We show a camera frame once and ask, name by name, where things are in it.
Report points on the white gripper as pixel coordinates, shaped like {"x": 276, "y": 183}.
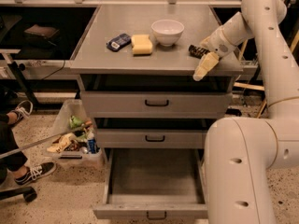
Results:
{"x": 219, "y": 45}

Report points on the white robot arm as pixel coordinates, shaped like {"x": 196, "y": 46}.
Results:
{"x": 238, "y": 151}

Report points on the grey drawer cabinet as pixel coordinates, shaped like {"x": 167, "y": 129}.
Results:
{"x": 166, "y": 69}

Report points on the grey middle drawer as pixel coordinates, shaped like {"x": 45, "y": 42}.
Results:
{"x": 150, "y": 138}

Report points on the grey top drawer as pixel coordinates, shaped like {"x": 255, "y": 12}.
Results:
{"x": 117, "y": 104}

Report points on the grey open bottom drawer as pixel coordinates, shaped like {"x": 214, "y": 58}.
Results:
{"x": 155, "y": 184}

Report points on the white ceramic bowl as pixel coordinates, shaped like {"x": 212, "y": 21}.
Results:
{"x": 167, "y": 32}

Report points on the yellow sponge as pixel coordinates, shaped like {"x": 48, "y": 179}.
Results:
{"x": 141, "y": 45}

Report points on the blue can in bin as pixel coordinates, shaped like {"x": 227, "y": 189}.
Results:
{"x": 91, "y": 143}

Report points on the green snack bag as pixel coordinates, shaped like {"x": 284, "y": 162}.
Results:
{"x": 75, "y": 122}

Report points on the clear plastic storage bin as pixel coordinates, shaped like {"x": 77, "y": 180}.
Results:
{"x": 72, "y": 144}

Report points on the brown box on shelf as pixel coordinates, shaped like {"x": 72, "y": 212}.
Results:
{"x": 38, "y": 33}

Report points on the tan snack bag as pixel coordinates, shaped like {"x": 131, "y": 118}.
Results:
{"x": 63, "y": 142}

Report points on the black sneaker upper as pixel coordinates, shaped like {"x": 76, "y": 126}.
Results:
{"x": 22, "y": 111}

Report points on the black sneaker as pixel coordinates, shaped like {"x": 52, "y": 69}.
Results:
{"x": 26, "y": 175}
{"x": 22, "y": 111}

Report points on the black sneaker lower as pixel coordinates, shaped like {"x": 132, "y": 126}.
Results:
{"x": 26, "y": 175}

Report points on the long grey stick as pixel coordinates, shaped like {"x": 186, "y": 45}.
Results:
{"x": 39, "y": 142}

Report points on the person leg black trousers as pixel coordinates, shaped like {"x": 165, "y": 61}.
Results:
{"x": 15, "y": 163}

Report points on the black chair base caster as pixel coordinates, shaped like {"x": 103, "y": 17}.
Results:
{"x": 28, "y": 193}

